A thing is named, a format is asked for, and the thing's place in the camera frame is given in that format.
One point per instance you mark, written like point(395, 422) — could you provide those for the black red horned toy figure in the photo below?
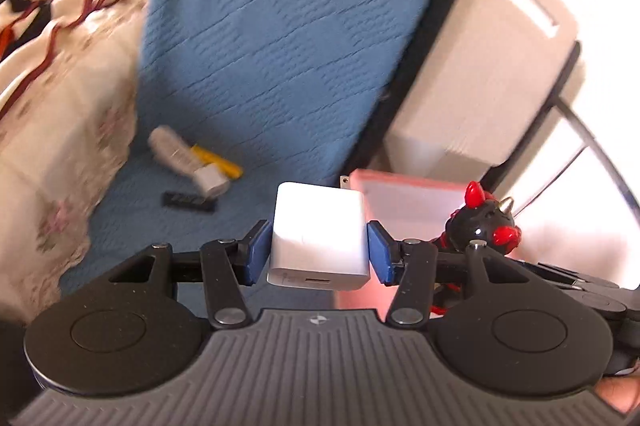
point(480, 221)

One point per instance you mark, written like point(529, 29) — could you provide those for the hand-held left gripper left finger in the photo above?
point(259, 251)

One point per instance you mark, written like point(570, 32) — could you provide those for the cream floral lace blanket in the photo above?
point(55, 155)

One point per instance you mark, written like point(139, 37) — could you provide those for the small white charger plug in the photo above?
point(212, 180)

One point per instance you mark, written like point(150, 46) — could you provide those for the large white power adapter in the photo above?
point(320, 236)

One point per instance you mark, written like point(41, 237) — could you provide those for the blue quilted bedspread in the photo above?
point(275, 30)

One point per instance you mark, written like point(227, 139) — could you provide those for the small black rectangular object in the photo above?
point(189, 201)

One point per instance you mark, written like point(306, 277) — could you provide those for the person's right hand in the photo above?
point(620, 393)

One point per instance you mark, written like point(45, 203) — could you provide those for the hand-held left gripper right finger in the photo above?
point(381, 251)

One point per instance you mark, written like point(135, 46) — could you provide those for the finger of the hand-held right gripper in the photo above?
point(560, 275)

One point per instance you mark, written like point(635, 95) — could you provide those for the grey oblong object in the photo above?
point(172, 148)

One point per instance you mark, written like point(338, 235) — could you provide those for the pink storage box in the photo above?
point(400, 206)

